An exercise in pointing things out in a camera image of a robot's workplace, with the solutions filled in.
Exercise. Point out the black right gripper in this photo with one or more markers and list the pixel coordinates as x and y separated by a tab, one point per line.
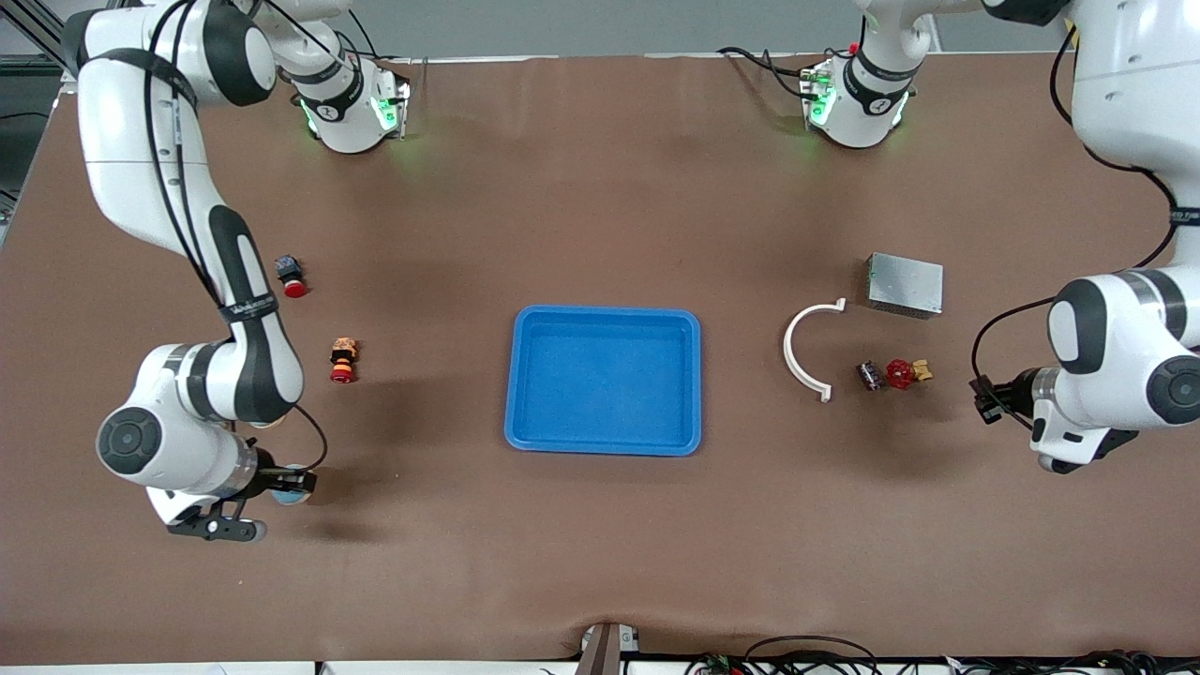
273	481

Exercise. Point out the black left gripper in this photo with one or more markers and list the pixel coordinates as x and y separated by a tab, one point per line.
1006	397

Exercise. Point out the small brown printed capacitor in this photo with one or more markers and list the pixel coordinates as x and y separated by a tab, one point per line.
871	376

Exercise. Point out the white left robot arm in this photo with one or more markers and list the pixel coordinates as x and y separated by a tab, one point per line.
1125	84

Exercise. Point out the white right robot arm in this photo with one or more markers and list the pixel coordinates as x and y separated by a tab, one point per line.
141	169

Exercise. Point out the blue plastic tray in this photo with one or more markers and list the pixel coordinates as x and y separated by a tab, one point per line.
605	384

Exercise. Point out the brass valve red handwheel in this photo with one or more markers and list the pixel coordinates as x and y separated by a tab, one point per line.
900	374

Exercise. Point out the red yellow emergency button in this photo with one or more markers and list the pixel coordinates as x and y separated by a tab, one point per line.
344	361

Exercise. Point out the perforated grey metal box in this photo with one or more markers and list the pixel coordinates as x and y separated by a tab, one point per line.
905	284

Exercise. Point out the red button black base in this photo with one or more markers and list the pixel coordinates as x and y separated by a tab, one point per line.
292	278

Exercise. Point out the brown table cover sheet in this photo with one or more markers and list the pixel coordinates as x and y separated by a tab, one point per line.
600	544

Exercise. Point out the white curved plastic bracket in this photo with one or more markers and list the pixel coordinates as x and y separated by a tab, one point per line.
788	349

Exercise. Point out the grey camera mounting post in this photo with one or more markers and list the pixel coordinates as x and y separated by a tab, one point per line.
600	656

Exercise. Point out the aluminium frame post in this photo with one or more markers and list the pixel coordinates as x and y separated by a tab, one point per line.
42	37

